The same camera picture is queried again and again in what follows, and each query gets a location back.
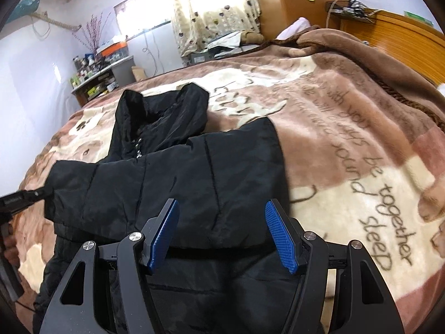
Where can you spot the brown and cream plush blanket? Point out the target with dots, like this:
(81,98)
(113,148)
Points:
(362,137)

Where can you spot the pink dried flower branches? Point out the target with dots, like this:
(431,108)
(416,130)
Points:
(90,34)

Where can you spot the pile of papers and bags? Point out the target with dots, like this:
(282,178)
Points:
(227,45)

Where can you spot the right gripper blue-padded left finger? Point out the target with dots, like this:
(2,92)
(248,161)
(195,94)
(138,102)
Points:
(79,305)

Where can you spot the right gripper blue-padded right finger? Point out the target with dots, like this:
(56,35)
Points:
(362,300)

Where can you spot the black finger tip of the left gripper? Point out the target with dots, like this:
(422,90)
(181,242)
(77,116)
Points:
(36,195)

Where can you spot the cream patterned window curtain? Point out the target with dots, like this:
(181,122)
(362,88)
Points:
(197,22)

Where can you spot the black hooded puffer jacket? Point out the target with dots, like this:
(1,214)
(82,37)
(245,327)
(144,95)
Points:
(222,273)

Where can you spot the orange lidded clear storage box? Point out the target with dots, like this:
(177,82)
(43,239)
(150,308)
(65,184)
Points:
(114,52)

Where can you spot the pink pillow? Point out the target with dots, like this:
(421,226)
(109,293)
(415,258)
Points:
(298,26)

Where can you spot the wooden headboard with clutter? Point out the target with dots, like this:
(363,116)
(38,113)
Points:
(411,41)

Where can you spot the cluttered wooden shelf desk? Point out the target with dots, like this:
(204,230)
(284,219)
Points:
(117,74)

